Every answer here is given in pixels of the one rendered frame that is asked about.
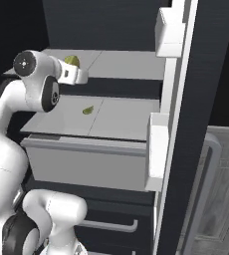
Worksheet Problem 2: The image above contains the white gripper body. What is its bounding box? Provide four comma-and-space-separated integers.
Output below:
74, 68, 90, 85

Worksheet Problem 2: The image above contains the yellow-green lemon wedge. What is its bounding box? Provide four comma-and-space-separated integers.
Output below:
82, 105, 96, 116

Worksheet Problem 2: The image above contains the grey glass fridge shelf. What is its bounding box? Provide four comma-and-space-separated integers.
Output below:
19, 94, 161, 142
1, 48, 166, 82

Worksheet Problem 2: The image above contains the dark fridge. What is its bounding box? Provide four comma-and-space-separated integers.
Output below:
0, 0, 174, 255

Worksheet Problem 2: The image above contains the grey fridge crisper drawer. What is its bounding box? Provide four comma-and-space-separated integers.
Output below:
20, 133, 148, 192

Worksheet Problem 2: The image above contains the dark fridge door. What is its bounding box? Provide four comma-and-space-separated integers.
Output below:
151, 0, 229, 255

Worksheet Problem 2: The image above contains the green round fruit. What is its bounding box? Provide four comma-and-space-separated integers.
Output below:
64, 55, 82, 68

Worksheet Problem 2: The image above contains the small white door bin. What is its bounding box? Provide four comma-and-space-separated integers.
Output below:
153, 6, 187, 60

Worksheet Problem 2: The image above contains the tall white door bin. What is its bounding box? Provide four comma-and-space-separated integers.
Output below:
143, 112, 171, 192

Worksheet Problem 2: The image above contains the grey freezer drawer handle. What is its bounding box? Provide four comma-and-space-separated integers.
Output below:
75, 218, 139, 234

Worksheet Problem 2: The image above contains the grey fridge door handle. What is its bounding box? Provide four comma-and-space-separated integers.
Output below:
180, 131, 223, 255

